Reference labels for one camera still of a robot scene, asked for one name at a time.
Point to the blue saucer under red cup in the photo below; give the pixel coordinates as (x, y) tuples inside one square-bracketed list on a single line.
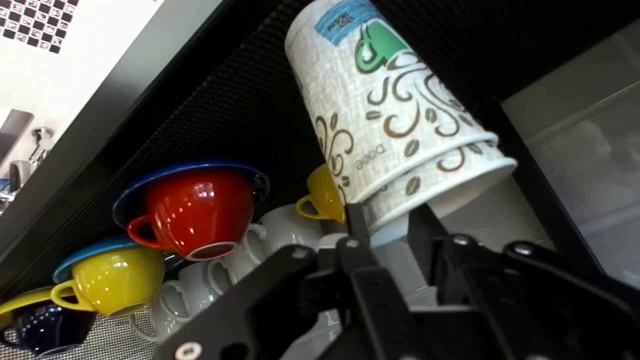
[(131, 199)]

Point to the light blue saucer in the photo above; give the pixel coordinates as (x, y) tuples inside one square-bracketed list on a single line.
[(65, 269)]

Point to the yellow ceramic cup left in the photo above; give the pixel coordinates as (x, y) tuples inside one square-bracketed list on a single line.
[(113, 282)]

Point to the black white checkerboard mat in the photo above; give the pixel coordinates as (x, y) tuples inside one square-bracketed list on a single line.
[(37, 22)]

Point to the dark blue ceramic cup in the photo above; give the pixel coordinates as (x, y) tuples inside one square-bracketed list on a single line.
[(47, 328)]

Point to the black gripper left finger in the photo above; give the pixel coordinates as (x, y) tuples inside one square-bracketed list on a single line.
[(282, 298)]

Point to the patterned paper coffee cup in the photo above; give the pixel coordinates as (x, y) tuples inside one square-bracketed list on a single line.
[(376, 109), (444, 182)]

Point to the white espresso cups cluster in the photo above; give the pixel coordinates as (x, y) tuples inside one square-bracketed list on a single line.
[(201, 284)]

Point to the yellow ceramic cup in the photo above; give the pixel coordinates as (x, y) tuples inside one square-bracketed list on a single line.
[(322, 201), (113, 282)]

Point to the red ceramic cup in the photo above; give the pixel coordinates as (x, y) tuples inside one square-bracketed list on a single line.
[(197, 214)]

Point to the yellow ceramic cup middle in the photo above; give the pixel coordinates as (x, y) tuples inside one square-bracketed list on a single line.
[(322, 201)]

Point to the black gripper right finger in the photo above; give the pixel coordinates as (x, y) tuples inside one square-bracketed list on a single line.
[(535, 303)]

